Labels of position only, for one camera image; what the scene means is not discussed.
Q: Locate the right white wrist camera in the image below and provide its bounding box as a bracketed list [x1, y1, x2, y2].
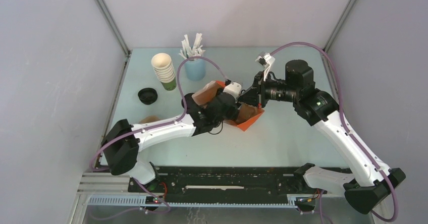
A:
[255, 52, 276, 81]

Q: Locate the white stirrer packets bundle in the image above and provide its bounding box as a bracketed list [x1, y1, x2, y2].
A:
[179, 33, 206, 59]

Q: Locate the light blue holder cup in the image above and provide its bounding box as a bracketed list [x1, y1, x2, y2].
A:
[184, 59, 206, 81]

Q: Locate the black plastic lid stack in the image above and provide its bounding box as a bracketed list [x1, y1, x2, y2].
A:
[137, 87, 158, 105]

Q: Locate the orange paper bag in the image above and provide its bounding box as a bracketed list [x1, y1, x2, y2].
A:
[191, 81, 264, 131]

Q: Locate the black metal base rail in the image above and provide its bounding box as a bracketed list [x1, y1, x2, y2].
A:
[78, 163, 355, 210]

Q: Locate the stack of paper cups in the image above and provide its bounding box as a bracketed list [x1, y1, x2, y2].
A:
[151, 52, 177, 91]

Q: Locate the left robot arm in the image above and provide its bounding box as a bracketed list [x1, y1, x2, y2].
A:
[102, 91, 239, 192]

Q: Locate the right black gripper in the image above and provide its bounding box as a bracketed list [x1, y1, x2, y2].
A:
[236, 71, 298, 109]

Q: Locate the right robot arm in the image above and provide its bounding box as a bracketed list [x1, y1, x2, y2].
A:
[238, 60, 406, 214]

